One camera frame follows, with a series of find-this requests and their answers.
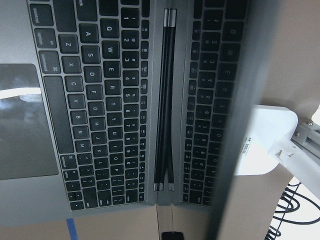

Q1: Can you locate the grey laptop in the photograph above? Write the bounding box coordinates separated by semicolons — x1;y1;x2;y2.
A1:
0;0;266;239

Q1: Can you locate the white desk lamp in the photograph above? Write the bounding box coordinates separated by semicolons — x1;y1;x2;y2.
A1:
234;105;320;181

